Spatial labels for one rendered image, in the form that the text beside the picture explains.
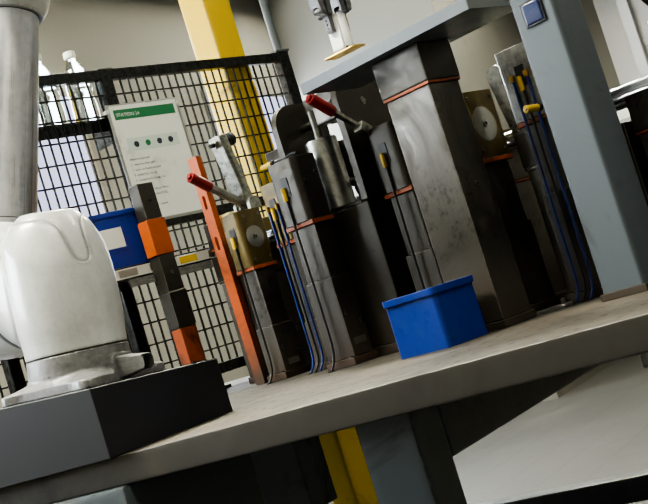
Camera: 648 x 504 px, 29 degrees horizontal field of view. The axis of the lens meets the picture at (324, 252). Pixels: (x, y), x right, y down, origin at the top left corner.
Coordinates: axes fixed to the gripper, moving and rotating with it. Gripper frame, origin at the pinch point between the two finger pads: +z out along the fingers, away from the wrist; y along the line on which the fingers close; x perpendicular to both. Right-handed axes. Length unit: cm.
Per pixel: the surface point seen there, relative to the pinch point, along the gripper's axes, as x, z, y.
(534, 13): -63, 19, -32
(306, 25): 324, -111, 349
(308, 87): -19.7, 15.1, -34.0
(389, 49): -38, 15, -34
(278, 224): 15.1, 32.0, -15.8
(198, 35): 95, -33, 53
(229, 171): 32.1, 17.3, -8.4
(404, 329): -32, 56, -43
